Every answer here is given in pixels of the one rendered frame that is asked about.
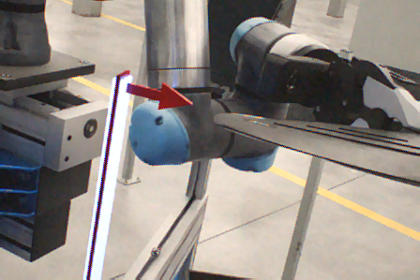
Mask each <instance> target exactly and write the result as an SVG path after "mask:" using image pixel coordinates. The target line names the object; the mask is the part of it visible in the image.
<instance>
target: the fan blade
mask: <svg viewBox="0 0 420 280"><path fill-rule="evenodd" d="M244 118H246V119H252V120H255V121H259V122H262V123H268V124H272V125H277V129H275V128H273V127H270V126H267V125H257V124H254V123H249V122H246V121H243V119H244ZM214 124H215V125H217V126H219V127H221V128H223V129H227V130H229V131H231V132H233V133H237V134H240V135H242V136H247V137H250V138H252V139H254V140H260V141H263V142H265V143H271V144H273V145H276V146H281V147H283V148H285V149H288V150H294V151H296V152H298V153H301V154H306V155H312V156H317V157H319V158H322V159H325V160H330V161H333V162H336V163H339V164H343V165H346V166H350V167H355V168H358V169H362V170H368V171H371V172H374V173H377V174H383V175H386V176H389V177H395V178H398V179H400V180H404V181H410V182H414V183H417V184H420V135H417V134H412V133H400V132H395V131H388V130H381V129H370V128H363V127H359V126H352V125H337V124H332V123H320V122H314V121H312V122H306V121H298V120H292V119H268V118H265V119H260V118H256V117H251V116H247V115H239V114H233V113H220V114H217V115H215V116H214Z"/></svg>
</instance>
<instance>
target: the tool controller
mask: <svg viewBox="0 0 420 280"><path fill-rule="evenodd" d="M292 2H293V0H209V3H208V4H207V9H208V29H209V67H210V81H211V82H212V83H213V84H214V83H215V84H218V85H219V86H220V87H222V86H223V85H224V86H227V87H230V92H233V87H234V84H235V82H236V74H237V71H238V66H237V65H236V63H235V62H234V60H233V58H232V56H231V53H230V41H231V38H232V36H233V32H234V31H235V30H236V28H237V27H238V26H240V24H241V23H243V22H245V21H246V20H250V19H253V18H260V17H263V18H264V19H267V20H271V21H276V22H280V23H282V21H283V20H284V17H285V15H286V14H287V13H288V9H289V8H290V6H291V5H292Z"/></svg>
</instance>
